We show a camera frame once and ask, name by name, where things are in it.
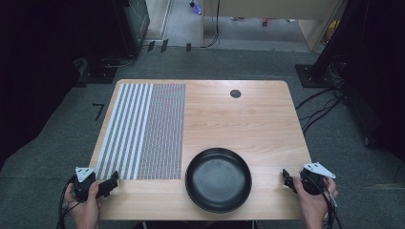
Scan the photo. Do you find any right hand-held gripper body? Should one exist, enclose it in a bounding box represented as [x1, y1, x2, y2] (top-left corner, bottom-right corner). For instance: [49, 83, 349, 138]
[299, 161, 337, 196]

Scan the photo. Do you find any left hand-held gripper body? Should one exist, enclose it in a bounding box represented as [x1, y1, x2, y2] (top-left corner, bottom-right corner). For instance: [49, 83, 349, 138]
[72, 166, 98, 203]

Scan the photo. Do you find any black round plate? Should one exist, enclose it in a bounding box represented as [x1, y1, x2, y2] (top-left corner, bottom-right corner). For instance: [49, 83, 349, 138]
[184, 147, 253, 214]

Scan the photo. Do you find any person's left hand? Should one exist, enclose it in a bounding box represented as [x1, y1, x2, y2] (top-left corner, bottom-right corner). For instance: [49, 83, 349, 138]
[64, 181, 103, 229]

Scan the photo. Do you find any person's right hand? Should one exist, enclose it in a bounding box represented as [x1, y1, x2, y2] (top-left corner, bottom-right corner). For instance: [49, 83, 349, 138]
[292, 176, 339, 229]

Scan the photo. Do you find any grey striped placemat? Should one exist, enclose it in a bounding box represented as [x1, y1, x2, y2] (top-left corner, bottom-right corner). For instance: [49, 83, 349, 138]
[95, 83, 186, 180]

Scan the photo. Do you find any black tape corner mark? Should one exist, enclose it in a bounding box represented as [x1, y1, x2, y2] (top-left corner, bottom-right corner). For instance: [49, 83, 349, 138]
[92, 102, 106, 122]

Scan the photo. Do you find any dark curtain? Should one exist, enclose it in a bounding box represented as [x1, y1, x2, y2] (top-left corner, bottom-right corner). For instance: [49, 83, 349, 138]
[0, 0, 141, 170]
[309, 0, 405, 163]

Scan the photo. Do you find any yellow object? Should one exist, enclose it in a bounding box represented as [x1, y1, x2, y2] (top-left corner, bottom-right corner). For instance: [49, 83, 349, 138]
[324, 19, 341, 45]

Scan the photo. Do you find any dark glass cabinet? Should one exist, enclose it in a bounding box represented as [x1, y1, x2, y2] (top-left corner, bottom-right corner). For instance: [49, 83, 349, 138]
[122, 0, 151, 52]

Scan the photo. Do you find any light wooden cabinet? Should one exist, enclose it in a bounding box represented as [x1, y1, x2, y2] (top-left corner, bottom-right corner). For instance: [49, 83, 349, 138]
[201, 0, 347, 52]

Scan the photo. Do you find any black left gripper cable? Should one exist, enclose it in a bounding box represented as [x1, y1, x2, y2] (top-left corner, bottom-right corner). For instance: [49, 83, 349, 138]
[56, 177, 80, 229]

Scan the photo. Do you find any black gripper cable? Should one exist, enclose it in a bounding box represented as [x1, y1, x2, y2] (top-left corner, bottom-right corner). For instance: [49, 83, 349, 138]
[56, 177, 80, 229]
[302, 175, 344, 229]

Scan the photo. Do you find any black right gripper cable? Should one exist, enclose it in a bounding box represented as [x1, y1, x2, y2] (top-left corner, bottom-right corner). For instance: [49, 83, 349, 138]
[302, 175, 344, 229]

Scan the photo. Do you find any bundle of black floor cables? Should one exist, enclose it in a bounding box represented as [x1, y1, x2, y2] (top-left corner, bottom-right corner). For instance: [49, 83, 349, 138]
[295, 53, 350, 136]

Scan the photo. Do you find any black stand base plate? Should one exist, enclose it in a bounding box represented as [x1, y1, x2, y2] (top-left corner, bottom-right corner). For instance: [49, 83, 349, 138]
[78, 56, 119, 85]
[294, 63, 333, 89]

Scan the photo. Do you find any black hanging cable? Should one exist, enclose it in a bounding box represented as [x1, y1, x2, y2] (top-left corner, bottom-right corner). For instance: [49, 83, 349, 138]
[200, 0, 222, 50]

